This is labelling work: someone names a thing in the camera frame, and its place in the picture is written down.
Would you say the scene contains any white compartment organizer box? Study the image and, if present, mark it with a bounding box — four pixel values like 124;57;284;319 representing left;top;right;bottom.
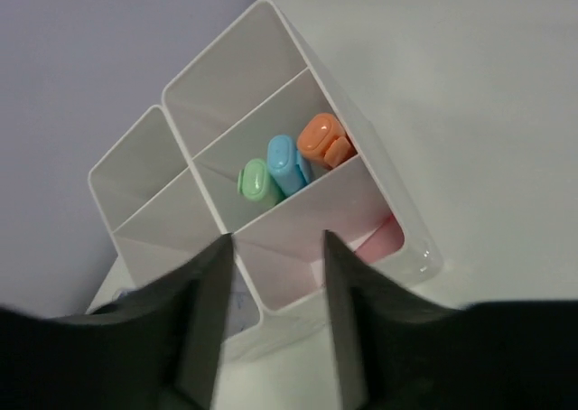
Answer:
89;0;442;362

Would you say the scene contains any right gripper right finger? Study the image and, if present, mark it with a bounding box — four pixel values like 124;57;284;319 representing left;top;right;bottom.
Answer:
323;231;577;409

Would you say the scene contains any orange eraser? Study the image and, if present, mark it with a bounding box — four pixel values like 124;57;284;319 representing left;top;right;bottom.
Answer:
297;113;357;170

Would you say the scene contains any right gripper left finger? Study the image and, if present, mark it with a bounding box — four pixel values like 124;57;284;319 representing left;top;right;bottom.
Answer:
1;234;235;409

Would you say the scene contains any pink highlighter marker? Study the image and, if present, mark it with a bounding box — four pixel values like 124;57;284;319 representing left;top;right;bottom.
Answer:
355;214;405;264

